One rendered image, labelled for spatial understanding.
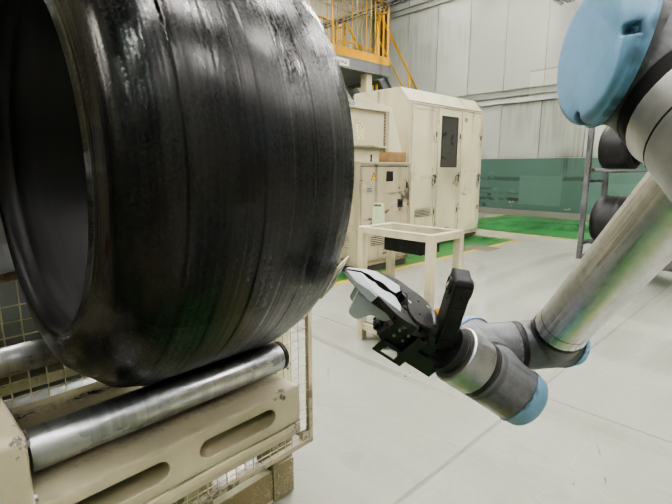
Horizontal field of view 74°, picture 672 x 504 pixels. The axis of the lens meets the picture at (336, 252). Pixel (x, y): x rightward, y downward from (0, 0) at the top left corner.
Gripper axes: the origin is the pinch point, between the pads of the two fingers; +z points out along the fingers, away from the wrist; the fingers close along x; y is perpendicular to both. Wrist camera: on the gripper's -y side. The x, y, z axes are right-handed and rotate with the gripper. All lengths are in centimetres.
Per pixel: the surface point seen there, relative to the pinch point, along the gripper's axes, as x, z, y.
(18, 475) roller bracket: -30.3, 21.0, 20.5
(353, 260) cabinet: 378, -123, 196
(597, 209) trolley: 412, -299, -5
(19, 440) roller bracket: -28.7, 22.7, 18.2
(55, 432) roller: -24.5, 20.7, 22.4
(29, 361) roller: -7, 31, 41
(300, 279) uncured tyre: -8.5, 7.5, 0.4
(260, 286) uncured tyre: -13.0, 11.5, 1.1
